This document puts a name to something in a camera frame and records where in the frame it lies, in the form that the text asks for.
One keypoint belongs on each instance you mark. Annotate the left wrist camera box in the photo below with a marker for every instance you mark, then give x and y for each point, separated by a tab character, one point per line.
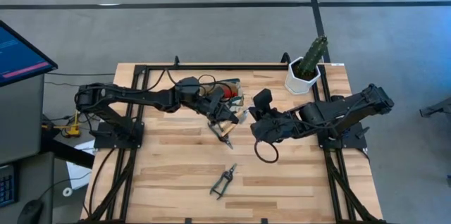
186	85

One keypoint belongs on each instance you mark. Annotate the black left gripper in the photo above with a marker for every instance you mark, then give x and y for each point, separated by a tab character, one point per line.
202	102

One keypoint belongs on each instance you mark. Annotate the white tape roll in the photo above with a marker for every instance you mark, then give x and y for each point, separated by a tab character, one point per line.
63	192

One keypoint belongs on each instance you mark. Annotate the black keyboard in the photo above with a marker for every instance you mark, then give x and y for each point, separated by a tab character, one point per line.
7	185

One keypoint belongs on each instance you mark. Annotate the black computer mouse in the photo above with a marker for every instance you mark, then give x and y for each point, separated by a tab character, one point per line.
30	213

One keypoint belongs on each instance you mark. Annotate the beige green canvas garden bag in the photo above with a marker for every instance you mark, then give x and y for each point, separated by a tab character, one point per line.
241	93

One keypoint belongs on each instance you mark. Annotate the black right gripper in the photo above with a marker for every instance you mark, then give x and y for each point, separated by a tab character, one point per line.
278	125

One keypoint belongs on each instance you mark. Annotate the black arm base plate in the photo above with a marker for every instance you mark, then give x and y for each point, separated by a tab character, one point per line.
352	141
105	141

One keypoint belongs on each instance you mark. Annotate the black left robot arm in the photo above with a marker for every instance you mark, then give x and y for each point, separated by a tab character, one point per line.
141	97

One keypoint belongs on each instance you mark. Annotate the dark chair base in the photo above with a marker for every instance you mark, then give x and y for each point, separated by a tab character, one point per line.
433	110

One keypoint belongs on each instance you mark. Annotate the white paper sheet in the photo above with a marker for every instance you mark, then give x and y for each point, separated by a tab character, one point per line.
79	174

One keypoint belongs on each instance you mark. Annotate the computer monitor blue screen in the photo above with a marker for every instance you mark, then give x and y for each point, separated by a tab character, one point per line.
21	55

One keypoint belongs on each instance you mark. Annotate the white plant pot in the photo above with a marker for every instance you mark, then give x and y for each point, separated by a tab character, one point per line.
297	85

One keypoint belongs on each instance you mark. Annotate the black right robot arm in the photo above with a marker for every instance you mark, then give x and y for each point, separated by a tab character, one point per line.
334	109

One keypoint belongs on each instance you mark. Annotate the black table frame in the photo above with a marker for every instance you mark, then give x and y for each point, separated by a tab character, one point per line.
246	67

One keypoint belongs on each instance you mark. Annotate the green cactus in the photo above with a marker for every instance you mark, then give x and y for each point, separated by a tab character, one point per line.
313	55

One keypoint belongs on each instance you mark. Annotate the black pruning shears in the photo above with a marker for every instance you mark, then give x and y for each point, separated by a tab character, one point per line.
228	177

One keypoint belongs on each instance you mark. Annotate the red black gardening glove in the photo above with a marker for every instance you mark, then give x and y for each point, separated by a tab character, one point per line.
229	92

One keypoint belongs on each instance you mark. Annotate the yellow clamp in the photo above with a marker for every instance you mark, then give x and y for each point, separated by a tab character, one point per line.
73	130

